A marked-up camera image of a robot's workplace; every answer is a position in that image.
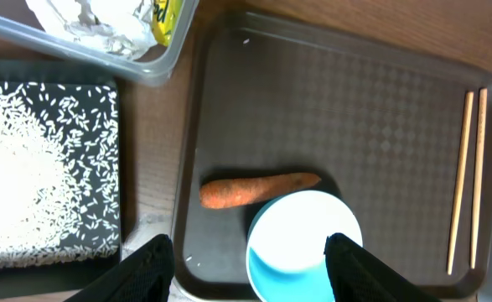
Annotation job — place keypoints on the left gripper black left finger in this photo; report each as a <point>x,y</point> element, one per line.
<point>144,276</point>

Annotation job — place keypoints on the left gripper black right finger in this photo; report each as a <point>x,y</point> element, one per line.
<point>356,275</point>

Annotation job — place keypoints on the light blue bowl with rice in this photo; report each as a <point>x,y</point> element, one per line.
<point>285,245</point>

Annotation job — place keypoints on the orange carrot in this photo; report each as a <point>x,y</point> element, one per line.
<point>221,194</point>

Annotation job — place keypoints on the white rice grains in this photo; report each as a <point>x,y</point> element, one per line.
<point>59,173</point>

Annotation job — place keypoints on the wooden chopstick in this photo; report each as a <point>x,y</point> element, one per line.
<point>478,174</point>
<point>460,177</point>

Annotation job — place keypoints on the yellow snack wrapper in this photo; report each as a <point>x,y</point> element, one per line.
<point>165,15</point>

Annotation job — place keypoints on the white tissue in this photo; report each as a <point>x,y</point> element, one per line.
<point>117,27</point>

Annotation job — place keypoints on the black waste bin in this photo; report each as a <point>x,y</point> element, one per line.
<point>60,276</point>

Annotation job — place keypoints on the clear plastic waste bin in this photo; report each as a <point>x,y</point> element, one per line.
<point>20,26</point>

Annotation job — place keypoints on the dark brown serving tray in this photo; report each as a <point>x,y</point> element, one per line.
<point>380,125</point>

